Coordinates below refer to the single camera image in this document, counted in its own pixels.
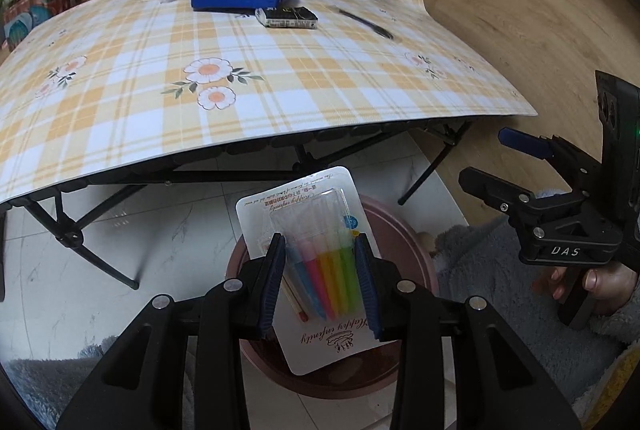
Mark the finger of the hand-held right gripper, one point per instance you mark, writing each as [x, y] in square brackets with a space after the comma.
[525, 143]
[490, 187]

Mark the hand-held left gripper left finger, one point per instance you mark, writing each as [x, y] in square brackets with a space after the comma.
[274, 290]

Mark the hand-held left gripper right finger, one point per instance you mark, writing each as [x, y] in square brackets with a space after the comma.
[366, 290]

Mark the brown plastic bin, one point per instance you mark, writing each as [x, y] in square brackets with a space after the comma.
[385, 220]

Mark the coloured pen blister pack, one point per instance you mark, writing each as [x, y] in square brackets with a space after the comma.
[310, 210]

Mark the black pen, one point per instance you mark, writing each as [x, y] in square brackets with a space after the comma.
[367, 24]

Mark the black box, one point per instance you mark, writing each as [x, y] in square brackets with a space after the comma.
[285, 18]

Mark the person's right forearm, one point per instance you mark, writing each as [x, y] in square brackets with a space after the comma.
[620, 325]

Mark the person's right hand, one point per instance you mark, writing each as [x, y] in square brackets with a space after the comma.
[610, 290]

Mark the person's right leg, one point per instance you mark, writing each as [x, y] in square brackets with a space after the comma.
[500, 310]

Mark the person's leg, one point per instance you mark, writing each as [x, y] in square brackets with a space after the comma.
[500, 310]
[40, 390]

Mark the checked floral tablecloth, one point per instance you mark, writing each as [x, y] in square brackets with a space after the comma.
[300, 75]

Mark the beige fuzzy slipper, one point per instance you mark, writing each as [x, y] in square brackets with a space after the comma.
[615, 390]

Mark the person's left leg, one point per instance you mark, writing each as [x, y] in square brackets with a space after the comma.
[40, 390]

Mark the black folding table frame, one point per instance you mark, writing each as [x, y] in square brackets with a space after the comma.
[66, 238]

